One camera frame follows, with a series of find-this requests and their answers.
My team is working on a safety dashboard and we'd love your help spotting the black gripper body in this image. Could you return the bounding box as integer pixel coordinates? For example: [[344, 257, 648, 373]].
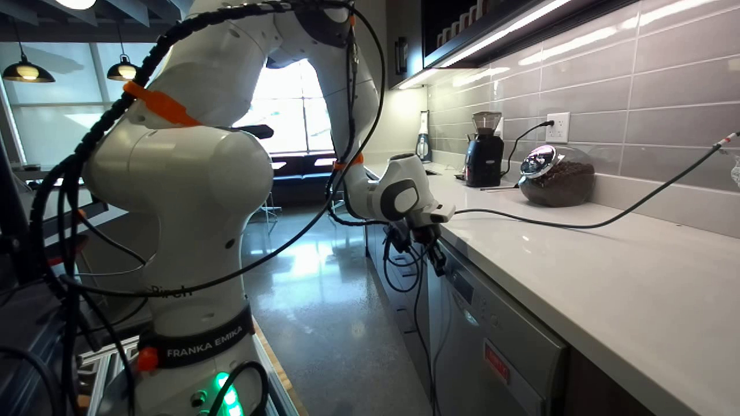
[[403, 217, 440, 250]]

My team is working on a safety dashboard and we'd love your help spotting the stainless steel dishwasher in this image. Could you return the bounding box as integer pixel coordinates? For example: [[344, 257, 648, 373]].
[[431, 235, 571, 416]]

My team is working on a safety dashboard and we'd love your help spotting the red dishwasher sticker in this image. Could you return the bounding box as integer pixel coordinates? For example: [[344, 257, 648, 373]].
[[483, 342, 516, 389]]

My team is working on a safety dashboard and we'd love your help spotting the black coffee grinder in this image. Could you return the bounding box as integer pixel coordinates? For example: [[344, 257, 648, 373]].
[[462, 109, 506, 191]]

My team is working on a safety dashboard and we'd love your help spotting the dark background bench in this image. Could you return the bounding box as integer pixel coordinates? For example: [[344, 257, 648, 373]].
[[264, 153, 342, 208]]

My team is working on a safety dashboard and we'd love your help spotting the dark round pot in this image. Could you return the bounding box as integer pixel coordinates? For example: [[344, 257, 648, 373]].
[[516, 148, 596, 208]]

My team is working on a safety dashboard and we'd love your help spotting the wooden robot table edge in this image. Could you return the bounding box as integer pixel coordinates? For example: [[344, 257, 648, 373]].
[[249, 319, 311, 416]]

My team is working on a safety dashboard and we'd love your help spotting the black horizontal bar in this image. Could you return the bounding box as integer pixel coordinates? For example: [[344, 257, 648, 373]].
[[230, 122, 277, 143]]

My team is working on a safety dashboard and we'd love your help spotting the dark wood sink cabinet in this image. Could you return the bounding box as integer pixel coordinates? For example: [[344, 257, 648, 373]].
[[557, 344, 657, 416]]

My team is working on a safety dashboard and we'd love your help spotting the red round knob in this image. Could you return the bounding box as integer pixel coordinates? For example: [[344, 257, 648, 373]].
[[136, 344, 163, 376]]

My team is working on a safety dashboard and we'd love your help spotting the black pendant lamp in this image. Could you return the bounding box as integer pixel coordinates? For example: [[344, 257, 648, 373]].
[[0, 42, 58, 85], [105, 51, 144, 83]]

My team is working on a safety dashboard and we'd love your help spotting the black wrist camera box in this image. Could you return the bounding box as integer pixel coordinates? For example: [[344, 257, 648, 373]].
[[385, 223, 411, 257]]

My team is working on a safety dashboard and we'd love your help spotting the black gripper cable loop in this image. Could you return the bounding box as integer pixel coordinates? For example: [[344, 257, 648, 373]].
[[379, 237, 428, 296]]

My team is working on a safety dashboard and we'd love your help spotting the narrow orange arm strap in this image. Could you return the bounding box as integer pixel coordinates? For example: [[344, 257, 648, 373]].
[[330, 153, 367, 174]]

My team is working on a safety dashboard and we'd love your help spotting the black grinder power cord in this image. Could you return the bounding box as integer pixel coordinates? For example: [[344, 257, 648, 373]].
[[501, 118, 554, 179]]

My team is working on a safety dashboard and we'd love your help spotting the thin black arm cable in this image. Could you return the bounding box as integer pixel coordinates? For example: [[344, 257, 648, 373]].
[[56, 0, 389, 304]]

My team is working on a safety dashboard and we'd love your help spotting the white double wall outlet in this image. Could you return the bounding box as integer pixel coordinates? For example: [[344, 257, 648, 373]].
[[543, 111, 571, 147]]

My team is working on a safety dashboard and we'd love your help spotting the dark upper wall cabinet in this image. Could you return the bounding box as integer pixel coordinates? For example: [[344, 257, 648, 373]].
[[386, 0, 719, 91]]

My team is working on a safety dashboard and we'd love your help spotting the wide orange arm strap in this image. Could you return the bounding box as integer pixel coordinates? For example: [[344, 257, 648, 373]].
[[122, 80, 201, 129]]

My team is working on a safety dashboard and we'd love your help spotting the black corrugated cable conduit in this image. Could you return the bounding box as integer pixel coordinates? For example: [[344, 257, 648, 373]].
[[25, 0, 287, 416]]

